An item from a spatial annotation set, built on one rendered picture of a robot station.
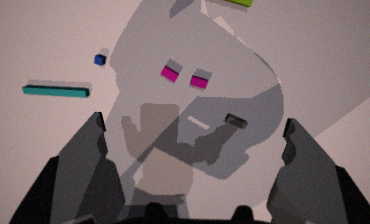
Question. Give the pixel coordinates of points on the lime green rod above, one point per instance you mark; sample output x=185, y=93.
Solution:
x=246, y=3

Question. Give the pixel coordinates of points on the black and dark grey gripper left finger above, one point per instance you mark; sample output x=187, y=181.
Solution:
x=78, y=186

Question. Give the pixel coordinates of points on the magenta rectangular block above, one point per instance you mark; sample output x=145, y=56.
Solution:
x=169, y=73
x=199, y=82

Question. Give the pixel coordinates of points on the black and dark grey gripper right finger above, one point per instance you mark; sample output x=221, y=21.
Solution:
x=311, y=188

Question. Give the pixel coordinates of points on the small blue block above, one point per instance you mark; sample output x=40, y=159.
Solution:
x=100, y=60

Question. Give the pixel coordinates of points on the turquoise rod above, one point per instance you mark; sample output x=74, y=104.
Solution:
x=56, y=91

